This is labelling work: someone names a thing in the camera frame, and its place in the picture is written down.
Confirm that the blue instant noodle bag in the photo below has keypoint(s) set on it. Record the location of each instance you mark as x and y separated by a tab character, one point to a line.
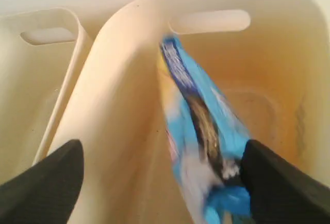
206	138

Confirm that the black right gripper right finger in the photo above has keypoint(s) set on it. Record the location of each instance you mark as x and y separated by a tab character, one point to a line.
279	192

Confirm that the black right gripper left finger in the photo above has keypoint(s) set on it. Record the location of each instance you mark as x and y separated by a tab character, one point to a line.
48	191

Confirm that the cream bin circle mark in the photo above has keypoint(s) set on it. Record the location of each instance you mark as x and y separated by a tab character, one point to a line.
269	57

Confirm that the cream bin square mark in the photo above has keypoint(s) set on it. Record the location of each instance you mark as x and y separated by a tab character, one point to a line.
37	81

